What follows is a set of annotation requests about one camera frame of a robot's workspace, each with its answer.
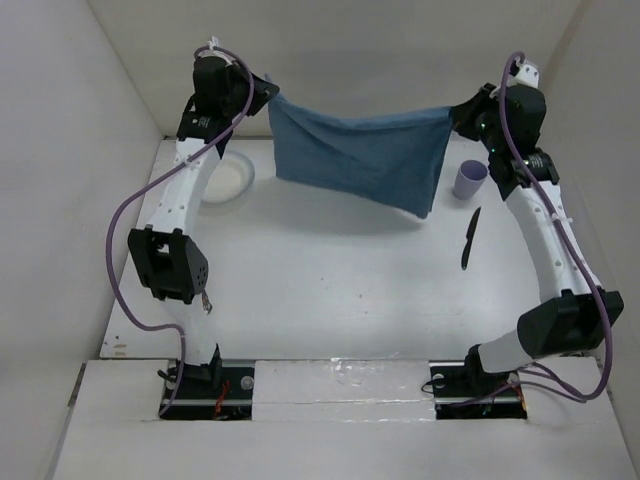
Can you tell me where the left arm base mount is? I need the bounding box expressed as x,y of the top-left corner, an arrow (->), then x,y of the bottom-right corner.
157,360 -> 255,421

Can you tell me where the white blue-rimmed plate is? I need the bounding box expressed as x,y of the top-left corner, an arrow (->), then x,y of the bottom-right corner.
201,151 -> 255,206

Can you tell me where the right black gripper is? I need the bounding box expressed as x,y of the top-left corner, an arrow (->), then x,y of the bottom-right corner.
451,82 -> 506,153

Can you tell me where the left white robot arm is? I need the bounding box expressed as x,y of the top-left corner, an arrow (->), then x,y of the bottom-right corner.
127,47 -> 279,397

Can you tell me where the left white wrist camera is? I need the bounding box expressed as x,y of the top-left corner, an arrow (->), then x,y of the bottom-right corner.
207,36 -> 233,64

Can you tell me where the black plastic knife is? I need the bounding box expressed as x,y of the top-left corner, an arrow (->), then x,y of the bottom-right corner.
461,207 -> 481,271

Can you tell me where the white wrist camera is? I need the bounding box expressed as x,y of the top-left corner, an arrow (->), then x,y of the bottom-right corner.
513,60 -> 540,89
207,36 -> 233,64

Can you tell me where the blue cloth napkin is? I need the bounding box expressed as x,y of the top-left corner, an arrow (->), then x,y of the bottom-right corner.
268,94 -> 452,219

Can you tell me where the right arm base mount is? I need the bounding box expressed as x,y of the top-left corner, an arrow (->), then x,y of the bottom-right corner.
421,354 -> 528,420

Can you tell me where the lavender plastic cup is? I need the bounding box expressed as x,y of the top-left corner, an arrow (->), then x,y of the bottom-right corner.
452,159 -> 488,201

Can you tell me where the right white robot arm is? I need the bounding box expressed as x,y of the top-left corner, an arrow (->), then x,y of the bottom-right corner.
451,84 -> 624,394

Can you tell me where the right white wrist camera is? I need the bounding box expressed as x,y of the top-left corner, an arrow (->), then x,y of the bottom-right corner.
513,60 -> 540,89

